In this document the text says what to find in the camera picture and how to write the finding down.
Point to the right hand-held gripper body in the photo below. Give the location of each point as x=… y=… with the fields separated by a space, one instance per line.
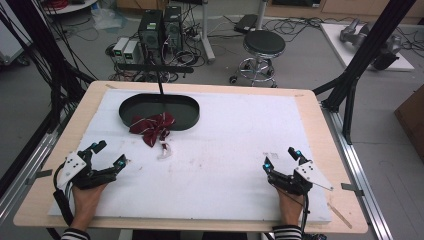
x=300 y=178

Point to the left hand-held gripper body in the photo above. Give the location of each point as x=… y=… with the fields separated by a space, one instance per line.
x=76 y=166

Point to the person's right hand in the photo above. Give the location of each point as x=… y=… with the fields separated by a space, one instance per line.
x=292 y=208

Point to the person's left hand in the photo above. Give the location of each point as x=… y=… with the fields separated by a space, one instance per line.
x=85 y=205

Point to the dark red striped bow tie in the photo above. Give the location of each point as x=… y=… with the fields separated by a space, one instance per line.
x=151 y=128

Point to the white foam mat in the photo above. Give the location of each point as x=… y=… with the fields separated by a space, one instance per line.
x=216 y=160

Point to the thin wooden stick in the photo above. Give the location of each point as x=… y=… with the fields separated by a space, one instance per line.
x=340 y=216

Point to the dark green oval tray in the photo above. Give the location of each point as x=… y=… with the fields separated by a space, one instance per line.
x=181 y=113

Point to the small white power unit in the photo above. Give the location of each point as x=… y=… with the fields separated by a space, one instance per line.
x=120 y=48
x=131 y=51

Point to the black round stool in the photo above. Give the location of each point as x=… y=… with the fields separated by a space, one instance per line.
x=264 y=43

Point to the brown cardboard box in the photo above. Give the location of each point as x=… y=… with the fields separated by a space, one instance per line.
x=413 y=123

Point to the white floor board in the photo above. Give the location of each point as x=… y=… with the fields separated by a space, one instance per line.
x=336 y=40

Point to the computer towers on floor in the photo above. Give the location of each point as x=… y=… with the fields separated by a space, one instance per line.
x=186 y=56

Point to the black computer tower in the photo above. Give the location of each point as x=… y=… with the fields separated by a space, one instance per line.
x=172 y=26
x=150 y=30

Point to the clear plastic bag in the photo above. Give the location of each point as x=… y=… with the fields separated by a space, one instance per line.
x=108 y=18

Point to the flat black box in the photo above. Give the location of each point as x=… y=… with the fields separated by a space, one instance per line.
x=246 y=23

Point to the round white table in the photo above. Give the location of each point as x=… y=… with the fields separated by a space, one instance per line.
x=70 y=6

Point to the white table leg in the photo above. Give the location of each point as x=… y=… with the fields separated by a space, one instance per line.
x=207 y=36

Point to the grey metal bracket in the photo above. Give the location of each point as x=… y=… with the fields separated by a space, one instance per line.
x=351 y=189
x=38 y=176

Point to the aluminium rail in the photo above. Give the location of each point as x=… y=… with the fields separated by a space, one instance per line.
x=23 y=173
x=360 y=180

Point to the black metal frame stand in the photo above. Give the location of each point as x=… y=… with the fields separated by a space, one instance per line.
x=366 y=50

